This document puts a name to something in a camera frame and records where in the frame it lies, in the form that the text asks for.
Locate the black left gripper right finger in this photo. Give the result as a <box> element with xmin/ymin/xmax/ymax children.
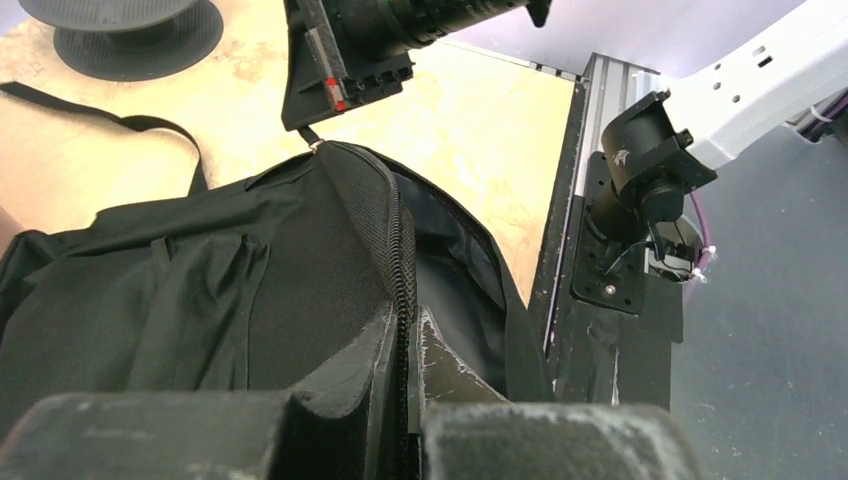
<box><xmin>413</xmin><ymin>307</ymin><xmax>702</xmax><ymax>479</ymax></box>

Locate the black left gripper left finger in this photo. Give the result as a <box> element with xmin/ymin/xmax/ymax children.
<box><xmin>1</xmin><ymin>308</ymin><xmax>397</xmax><ymax>479</ymax></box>

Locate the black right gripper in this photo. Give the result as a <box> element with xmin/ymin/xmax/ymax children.
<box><xmin>281</xmin><ymin>1</ymin><xmax>418</xmax><ymax>131</ymax></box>

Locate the black fabric student bag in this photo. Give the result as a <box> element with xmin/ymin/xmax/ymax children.
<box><xmin>0</xmin><ymin>80</ymin><xmax>554</xmax><ymax>439</ymax></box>

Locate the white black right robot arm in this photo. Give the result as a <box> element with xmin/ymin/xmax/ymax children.
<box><xmin>282</xmin><ymin>1</ymin><xmax>847</xmax><ymax>248</ymax></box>

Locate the dark grey filament spool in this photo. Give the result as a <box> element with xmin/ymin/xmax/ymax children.
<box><xmin>20</xmin><ymin>0</ymin><xmax>224</xmax><ymax>82</ymax></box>

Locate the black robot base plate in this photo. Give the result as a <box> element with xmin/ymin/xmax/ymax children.
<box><xmin>529</xmin><ymin>83</ymin><xmax>682</xmax><ymax>409</ymax></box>

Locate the aluminium table edge rail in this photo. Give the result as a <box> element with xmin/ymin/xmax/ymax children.
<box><xmin>437</xmin><ymin>39</ymin><xmax>664</xmax><ymax>200</ymax></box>

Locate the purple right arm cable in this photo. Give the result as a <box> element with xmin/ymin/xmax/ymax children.
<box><xmin>682</xmin><ymin>92</ymin><xmax>848</xmax><ymax>286</ymax></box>

